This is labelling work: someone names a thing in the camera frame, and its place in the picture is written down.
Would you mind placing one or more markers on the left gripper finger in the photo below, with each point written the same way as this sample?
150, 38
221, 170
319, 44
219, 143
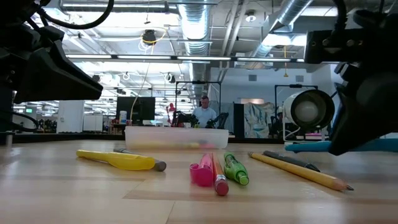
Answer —
56, 77

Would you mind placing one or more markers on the black aluminium table frame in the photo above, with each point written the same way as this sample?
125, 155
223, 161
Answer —
62, 137

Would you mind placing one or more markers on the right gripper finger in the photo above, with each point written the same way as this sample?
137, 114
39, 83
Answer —
367, 109

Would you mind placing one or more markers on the thin pink pencil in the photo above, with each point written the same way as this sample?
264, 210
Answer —
207, 145

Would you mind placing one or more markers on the blue pen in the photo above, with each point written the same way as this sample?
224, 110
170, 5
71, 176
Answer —
304, 146

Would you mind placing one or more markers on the silver ribbed ceiling duct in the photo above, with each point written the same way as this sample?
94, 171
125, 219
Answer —
289, 12
194, 28

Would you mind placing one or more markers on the yellow highlighter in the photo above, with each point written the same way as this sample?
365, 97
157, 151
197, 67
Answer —
124, 160

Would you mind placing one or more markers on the thin yellow pen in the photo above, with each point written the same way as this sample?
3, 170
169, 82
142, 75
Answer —
192, 145

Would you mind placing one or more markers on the orange pencil with eraser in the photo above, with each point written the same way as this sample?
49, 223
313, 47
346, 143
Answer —
221, 186

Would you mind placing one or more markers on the overhead light bar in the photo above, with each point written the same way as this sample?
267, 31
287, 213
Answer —
186, 58

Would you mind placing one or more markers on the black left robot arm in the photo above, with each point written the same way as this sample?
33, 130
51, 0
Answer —
12, 9

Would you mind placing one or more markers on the clear box with orange lid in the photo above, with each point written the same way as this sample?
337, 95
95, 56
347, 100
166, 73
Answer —
174, 137

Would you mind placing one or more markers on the red desk lamp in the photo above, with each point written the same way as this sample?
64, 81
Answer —
171, 108

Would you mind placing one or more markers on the green pen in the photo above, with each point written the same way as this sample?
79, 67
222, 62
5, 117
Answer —
236, 171

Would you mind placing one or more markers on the grey pen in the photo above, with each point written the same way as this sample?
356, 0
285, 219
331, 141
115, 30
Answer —
160, 165

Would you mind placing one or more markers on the background black robot arm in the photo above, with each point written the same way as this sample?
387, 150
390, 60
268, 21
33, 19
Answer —
183, 119
219, 119

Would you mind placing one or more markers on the white cabinet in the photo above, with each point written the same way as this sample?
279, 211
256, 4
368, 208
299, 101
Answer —
92, 123

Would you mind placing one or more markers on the black partition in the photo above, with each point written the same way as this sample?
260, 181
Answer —
238, 121

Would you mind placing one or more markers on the person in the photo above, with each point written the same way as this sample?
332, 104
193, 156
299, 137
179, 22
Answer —
203, 115

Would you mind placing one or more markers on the white pillar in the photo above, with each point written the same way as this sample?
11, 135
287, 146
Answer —
70, 116

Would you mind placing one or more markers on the black computer monitor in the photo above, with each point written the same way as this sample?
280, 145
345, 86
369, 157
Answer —
136, 109

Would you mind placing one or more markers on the black pen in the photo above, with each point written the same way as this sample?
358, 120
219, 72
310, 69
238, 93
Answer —
289, 159

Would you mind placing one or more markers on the blue and white panel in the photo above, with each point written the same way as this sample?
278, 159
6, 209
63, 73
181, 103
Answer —
259, 119

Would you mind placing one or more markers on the white bottle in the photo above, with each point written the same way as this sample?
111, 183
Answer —
123, 117

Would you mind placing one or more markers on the pink highlighter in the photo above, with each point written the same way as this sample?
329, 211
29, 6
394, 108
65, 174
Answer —
202, 174

